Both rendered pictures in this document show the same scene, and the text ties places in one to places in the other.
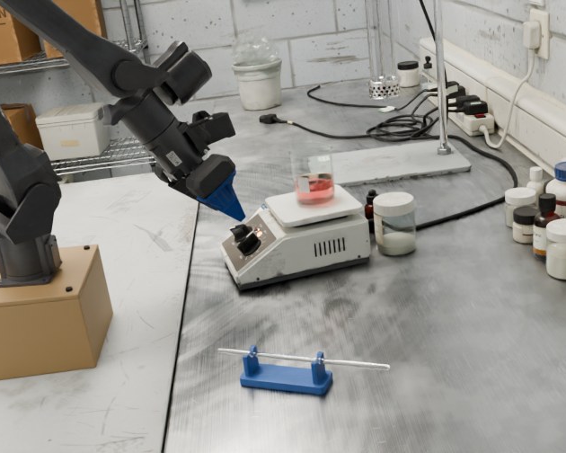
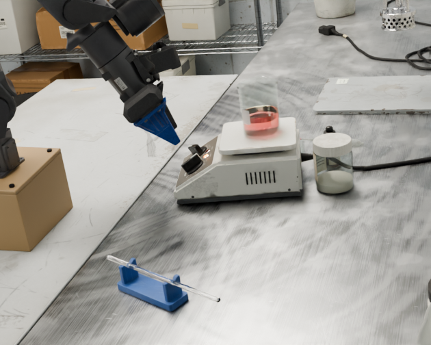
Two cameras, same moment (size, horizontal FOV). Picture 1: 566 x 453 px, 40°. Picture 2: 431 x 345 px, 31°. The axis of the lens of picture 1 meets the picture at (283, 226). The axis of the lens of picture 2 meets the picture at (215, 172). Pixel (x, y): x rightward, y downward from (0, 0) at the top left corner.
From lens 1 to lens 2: 0.38 m
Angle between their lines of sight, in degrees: 19
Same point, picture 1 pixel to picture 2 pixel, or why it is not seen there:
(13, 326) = not seen: outside the picture
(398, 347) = (260, 282)
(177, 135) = (124, 64)
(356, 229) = (286, 165)
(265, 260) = (199, 181)
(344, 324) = (235, 251)
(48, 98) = not seen: outside the picture
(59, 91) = not seen: outside the picture
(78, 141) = (198, 24)
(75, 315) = (14, 208)
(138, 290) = (105, 189)
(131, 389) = (42, 275)
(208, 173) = (136, 102)
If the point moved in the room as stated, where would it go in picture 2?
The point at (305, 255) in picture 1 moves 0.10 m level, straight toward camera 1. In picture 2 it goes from (237, 182) to (215, 212)
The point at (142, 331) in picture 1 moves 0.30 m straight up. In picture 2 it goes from (83, 226) to (41, 36)
